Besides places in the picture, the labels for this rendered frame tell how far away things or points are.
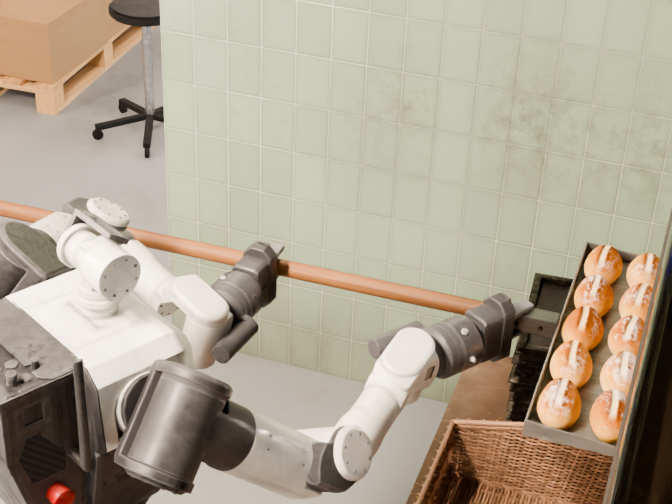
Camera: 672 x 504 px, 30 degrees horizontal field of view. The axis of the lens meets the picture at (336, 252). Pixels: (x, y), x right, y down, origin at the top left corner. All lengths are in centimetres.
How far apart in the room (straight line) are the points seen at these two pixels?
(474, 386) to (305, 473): 129
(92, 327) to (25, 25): 376
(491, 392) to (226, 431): 142
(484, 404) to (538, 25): 95
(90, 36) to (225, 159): 215
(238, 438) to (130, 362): 18
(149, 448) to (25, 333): 26
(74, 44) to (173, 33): 206
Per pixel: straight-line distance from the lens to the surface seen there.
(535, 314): 212
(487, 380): 300
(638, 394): 160
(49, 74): 545
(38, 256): 189
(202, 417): 159
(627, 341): 208
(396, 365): 191
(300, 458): 172
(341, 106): 343
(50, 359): 167
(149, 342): 169
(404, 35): 329
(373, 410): 188
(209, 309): 202
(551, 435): 191
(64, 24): 548
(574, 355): 201
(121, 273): 167
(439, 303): 214
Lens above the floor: 240
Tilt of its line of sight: 32 degrees down
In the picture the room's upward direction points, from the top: 3 degrees clockwise
